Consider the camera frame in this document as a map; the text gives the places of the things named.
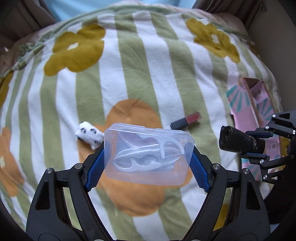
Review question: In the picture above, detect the black bag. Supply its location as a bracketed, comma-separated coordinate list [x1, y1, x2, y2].
[219, 126, 265, 154]

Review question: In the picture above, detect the white panda sock roll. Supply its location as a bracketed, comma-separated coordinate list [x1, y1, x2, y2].
[75, 121, 104, 150]

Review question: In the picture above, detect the dark red lipstick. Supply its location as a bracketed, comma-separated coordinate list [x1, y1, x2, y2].
[170, 112, 202, 130]

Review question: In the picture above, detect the clear floss pick case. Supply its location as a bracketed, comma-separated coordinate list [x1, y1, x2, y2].
[104, 123, 195, 186]

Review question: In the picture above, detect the cardboard box pink patterned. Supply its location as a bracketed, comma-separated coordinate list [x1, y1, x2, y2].
[226, 78, 275, 181]

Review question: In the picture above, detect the right brown curtain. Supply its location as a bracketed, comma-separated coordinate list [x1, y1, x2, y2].
[193, 0, 265, 29]

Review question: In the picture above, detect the brown curtain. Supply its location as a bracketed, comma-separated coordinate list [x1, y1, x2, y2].
[193, 0, 265, 29]
[1, 0, 57, 49]

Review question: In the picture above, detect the floral striped blanket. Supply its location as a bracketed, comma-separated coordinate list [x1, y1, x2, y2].
[1, 3, 281, 229]

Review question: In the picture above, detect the left brown curtain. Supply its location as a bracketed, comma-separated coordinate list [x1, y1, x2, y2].
[1, 0, 57, 49]

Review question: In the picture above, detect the light blue sheet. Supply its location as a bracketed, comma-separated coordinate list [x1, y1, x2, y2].
[43, 0, 197, 22]

